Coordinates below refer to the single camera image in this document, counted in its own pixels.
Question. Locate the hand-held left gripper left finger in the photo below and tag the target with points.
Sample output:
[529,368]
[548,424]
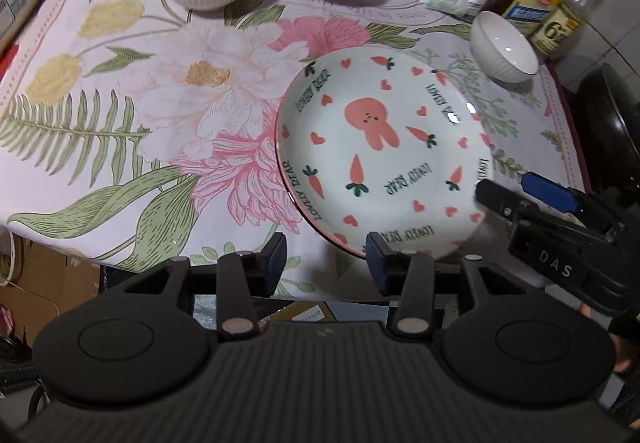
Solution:
[276,268]

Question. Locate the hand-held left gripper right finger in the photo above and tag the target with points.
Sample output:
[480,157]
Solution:
[376,268]

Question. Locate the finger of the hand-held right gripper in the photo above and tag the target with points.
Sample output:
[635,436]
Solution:
[505,203]
[547,188]

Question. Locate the bunny and carrot print plate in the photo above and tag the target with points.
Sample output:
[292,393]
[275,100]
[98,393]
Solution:
[382,153]

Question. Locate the person's right hand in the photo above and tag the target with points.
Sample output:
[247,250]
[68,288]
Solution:
[625,358]

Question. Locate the black wok with lid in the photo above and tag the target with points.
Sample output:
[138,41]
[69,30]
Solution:
[610,123]

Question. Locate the small vinegar bottle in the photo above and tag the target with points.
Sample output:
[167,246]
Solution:
[565,23]

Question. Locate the floral tablecloth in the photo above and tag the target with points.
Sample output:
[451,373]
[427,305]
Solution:
[150,73]

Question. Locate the cardboard box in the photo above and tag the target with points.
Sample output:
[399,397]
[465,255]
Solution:
[45,293]

